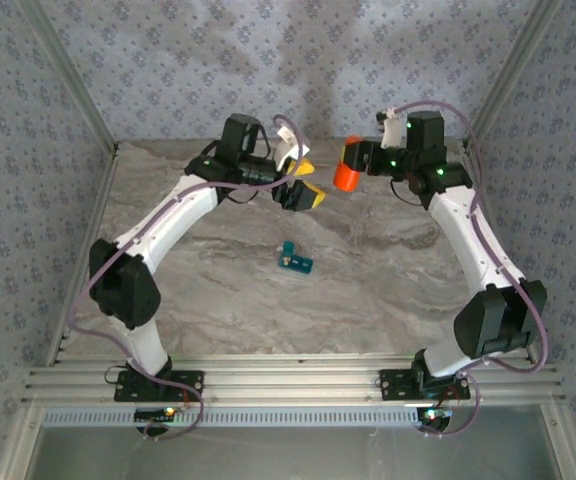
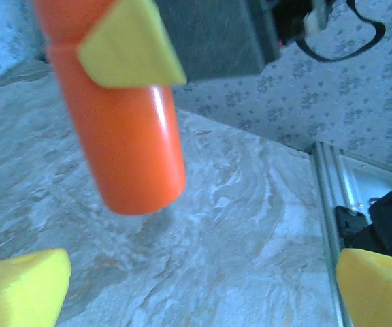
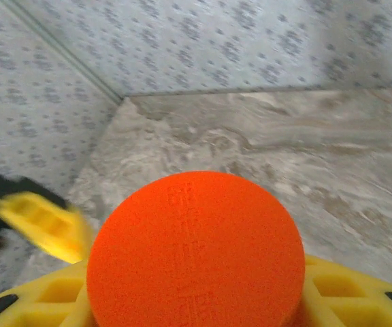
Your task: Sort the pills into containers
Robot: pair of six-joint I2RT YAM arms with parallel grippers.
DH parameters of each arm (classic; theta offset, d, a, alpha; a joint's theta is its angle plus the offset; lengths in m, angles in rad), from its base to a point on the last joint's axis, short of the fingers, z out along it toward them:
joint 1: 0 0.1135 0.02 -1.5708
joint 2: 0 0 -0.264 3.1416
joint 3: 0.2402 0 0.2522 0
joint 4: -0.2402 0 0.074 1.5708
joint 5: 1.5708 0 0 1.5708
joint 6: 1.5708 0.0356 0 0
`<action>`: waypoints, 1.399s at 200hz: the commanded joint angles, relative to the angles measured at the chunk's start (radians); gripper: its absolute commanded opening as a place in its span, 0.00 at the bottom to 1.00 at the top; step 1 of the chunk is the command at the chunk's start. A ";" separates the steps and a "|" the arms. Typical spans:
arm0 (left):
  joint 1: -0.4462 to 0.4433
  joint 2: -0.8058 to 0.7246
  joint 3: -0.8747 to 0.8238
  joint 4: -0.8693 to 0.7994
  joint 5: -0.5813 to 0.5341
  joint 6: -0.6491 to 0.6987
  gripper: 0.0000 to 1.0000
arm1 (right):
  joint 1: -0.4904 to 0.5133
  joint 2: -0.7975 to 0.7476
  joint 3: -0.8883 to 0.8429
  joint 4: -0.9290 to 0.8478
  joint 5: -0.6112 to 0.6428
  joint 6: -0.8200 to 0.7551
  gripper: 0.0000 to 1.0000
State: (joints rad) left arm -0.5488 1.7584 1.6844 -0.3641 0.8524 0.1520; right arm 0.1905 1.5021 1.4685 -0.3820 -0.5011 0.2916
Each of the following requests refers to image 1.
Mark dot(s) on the orange pill bottle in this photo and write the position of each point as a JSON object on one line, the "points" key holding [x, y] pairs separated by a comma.
{"points": [[345, 177]]}

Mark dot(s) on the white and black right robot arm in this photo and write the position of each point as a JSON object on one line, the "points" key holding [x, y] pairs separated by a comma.
{"points": [[473, 235]]}

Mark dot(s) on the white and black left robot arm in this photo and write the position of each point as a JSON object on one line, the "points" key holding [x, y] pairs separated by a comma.
{"points": [[123, 285]]}

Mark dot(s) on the grey metal panel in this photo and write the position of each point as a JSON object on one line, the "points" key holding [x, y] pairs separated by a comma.
{"points": [[293, 455]]}

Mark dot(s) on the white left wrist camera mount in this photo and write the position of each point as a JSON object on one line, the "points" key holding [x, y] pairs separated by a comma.
{"points": [[294, 149]]}

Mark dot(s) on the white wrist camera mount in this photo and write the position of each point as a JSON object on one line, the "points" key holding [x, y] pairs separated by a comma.
{"points": [[294, 149], [393, 132]]}

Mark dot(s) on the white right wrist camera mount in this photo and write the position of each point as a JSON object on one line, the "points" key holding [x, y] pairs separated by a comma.
{"points": [[393, 132]]}

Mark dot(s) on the slanted aluminium frame post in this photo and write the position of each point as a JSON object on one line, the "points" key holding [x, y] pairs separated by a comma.
{"points": [[513, 75], [68, 75]]}

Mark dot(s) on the wide aluminium frame rail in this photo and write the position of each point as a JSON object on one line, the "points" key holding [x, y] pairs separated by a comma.
{"points": [[293, 380]]}

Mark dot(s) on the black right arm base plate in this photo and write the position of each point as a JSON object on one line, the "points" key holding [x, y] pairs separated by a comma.
{"points": [[398, 385]]}

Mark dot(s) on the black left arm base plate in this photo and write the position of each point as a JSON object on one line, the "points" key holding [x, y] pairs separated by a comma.
{"points": [[188, 385]]}

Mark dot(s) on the short aluminium frame leg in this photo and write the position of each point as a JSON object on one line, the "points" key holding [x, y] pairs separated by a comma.
{"points": [[18, 442], [565, 442]]}

